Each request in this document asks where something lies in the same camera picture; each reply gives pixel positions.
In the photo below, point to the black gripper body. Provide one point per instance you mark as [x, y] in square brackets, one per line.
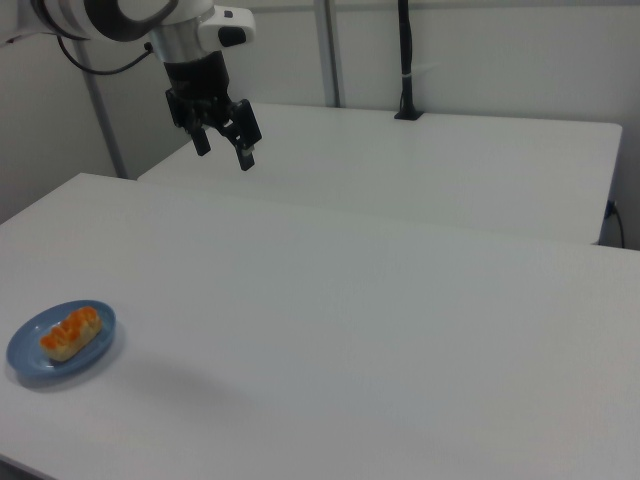
[197, 75]

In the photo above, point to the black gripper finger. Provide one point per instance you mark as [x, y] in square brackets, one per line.
[201, 142]
[245, 135]

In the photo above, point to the bread with orange topping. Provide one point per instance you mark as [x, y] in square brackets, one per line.
[71, 333]

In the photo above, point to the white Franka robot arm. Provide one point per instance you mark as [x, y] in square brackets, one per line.
[125, 15]

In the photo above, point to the white side table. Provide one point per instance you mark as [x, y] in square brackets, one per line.
[400, 170]

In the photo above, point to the black pole stand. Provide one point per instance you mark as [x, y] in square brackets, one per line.
[407, 60]

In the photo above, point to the blue plate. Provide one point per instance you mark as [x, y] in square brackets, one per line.
[30, 350]

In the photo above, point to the grey slanted partition post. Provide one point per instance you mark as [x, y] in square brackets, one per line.
[107, 130]

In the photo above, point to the grey vertical partition post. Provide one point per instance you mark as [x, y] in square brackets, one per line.
[330, 50]

